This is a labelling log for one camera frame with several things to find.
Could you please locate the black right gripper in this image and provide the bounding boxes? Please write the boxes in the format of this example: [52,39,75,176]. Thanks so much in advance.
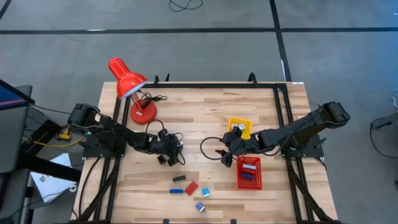
[215,126,261,168]

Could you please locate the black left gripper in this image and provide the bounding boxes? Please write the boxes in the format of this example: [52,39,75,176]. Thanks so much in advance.
[146,129,185,167]

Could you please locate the red plastic basket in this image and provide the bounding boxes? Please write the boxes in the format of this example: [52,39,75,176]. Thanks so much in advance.
[236,156,262,190]

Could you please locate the yellow plastic basket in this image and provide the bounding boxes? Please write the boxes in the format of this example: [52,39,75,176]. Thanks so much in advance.
[228,117,252,141]

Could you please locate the wide red flash drive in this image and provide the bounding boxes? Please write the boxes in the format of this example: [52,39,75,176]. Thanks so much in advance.
[184,181,199,196]

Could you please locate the red desk lamp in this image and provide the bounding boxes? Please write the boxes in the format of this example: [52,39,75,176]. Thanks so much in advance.
[108,57,159,125]

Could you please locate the white paper sheet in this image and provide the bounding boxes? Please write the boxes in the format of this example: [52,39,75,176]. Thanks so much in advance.
[30,152,77,203]

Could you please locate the black beam stand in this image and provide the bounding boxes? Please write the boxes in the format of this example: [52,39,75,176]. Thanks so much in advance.
[17,119,82,183]

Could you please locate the grey cabinet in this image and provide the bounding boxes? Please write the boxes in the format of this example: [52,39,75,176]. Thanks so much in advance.
[0,84,34,224]

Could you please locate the monitor with blue screen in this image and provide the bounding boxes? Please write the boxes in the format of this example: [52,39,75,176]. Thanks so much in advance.
[0,79,35,111]

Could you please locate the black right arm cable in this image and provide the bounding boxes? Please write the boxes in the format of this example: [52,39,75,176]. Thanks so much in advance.
[199,136,225,161]

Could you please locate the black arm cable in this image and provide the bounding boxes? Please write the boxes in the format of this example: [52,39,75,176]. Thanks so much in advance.
[145,119,165,138]
[199,136,225,161]

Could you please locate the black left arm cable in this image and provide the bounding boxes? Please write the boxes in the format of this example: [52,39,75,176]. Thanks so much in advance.
[145,119,165,138]

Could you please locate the black lamp cable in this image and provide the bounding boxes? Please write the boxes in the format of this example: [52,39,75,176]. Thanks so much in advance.
[138,90,168,110]

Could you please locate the thick black power cable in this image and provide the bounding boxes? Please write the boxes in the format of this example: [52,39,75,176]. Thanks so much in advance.
[77,157,103,218]

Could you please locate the yellow cable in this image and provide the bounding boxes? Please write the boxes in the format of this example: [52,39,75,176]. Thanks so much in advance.
[32,135,85,149]

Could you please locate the black looped floor cable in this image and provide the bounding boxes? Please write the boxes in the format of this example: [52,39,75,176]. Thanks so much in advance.
[169,0,204,12]

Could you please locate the thin black floor cable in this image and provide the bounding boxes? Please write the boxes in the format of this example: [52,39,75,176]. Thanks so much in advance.
[369,117,398,160]

